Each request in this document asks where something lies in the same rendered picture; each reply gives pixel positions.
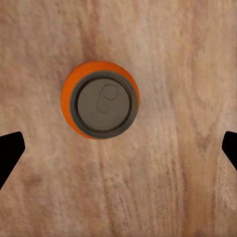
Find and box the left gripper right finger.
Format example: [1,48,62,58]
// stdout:
[222,131,237,170]

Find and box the can of soda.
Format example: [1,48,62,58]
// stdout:
[61,61,140,140]

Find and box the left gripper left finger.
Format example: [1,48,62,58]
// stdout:
[0,131,25,189]

